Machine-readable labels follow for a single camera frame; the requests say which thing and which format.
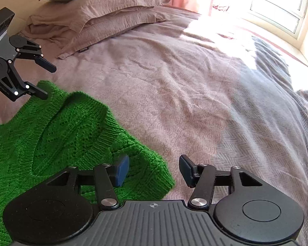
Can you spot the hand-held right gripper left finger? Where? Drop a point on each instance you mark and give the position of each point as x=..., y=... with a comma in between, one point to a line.
x=122, y=170

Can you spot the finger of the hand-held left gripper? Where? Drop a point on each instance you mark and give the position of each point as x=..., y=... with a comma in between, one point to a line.
x=46, y=65
x=38, y=92

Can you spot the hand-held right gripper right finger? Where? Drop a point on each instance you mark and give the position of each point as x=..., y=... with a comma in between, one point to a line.
x=186, y=170

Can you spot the green knit sweater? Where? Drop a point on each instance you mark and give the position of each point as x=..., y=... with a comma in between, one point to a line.
x=54, y=133

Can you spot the bed with grey-pink blanket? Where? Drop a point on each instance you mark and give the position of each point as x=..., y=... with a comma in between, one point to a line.
x=259, y=133

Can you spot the pink bed sheet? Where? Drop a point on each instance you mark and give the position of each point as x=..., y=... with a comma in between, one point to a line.
x=148, y=48

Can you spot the white framed window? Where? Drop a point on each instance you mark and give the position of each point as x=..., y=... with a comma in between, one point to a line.
x=277, y=7

